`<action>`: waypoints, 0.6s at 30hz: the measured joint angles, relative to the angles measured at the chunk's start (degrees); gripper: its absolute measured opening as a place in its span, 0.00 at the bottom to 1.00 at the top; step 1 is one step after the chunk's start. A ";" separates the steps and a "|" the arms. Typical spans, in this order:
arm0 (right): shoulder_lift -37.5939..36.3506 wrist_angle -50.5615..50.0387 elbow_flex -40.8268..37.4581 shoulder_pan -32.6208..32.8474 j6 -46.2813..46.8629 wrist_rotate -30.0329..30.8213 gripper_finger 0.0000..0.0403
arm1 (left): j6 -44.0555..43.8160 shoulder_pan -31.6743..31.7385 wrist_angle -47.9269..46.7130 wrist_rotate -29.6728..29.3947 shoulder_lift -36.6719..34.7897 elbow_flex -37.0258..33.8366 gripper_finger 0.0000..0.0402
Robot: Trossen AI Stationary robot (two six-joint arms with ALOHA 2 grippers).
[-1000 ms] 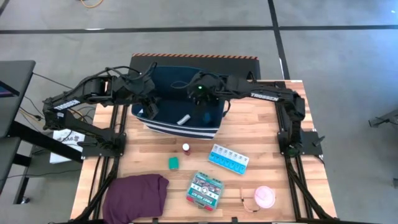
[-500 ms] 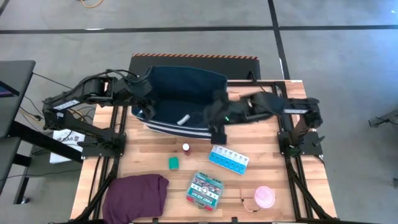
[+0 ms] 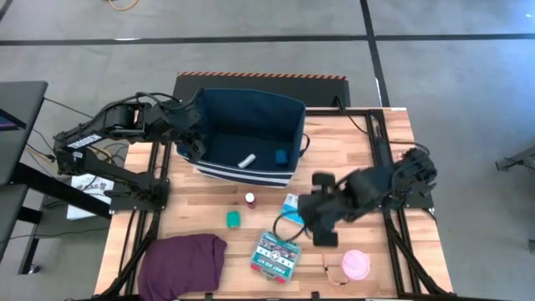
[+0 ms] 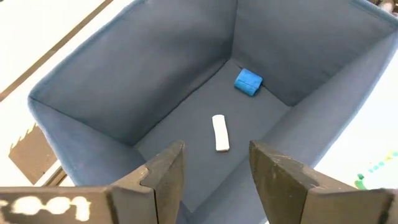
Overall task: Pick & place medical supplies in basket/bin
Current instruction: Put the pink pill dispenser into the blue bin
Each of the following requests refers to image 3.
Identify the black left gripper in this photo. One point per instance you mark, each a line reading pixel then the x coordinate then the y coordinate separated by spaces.
pixel 171 119

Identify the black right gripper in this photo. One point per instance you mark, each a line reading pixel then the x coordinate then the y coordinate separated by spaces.
pixel 324 209

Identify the pink round container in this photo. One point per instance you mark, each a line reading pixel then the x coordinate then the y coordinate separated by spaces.
pixel 355 264

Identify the blue white packet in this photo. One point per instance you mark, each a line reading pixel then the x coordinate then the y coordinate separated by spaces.
pixel 289 207

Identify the teal first aid kit box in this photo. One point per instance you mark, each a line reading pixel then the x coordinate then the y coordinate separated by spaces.
pixel 273 257

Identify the white tube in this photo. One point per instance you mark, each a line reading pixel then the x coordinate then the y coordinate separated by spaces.
pixel 246 161

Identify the navy white striped fabric basket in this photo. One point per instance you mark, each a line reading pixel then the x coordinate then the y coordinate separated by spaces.
pixel 251 125

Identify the red bottle white cap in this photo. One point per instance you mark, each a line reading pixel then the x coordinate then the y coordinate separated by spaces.
pixel 250 198

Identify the small green block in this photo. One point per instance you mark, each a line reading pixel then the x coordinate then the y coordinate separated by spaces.
pixel 233 219

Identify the small blue pack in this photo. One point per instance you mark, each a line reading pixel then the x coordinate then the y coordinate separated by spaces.
pixel 281 156

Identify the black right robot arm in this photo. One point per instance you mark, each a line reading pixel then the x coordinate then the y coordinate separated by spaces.
pixel 376 180

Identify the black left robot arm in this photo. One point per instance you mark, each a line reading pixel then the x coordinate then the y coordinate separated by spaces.
pixel 104 125

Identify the purple folded cloth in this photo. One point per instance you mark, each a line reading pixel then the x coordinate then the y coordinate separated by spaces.
pixel 179 267

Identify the white printed paper sheet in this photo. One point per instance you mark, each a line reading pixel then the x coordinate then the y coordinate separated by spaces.
pixel 83 209

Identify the black hazard-striped floor mat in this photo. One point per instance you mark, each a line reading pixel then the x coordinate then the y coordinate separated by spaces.
pixel 326 92

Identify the grey desk top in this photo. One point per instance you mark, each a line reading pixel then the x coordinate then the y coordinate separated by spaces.
pixel 21 125

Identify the dark tablet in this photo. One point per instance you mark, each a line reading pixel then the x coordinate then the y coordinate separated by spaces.
pixel 10 119

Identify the grey metal stand leg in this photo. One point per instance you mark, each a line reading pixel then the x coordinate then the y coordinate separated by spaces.
pixel 516 161

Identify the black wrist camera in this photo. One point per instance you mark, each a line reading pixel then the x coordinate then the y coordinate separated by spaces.
pixel 324 182

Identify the black aluminium table frame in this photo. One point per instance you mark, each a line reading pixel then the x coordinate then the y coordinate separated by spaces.
pixel 370 129

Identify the black desk leg frame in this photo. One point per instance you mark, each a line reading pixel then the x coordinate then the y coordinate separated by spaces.
pixel 62 192

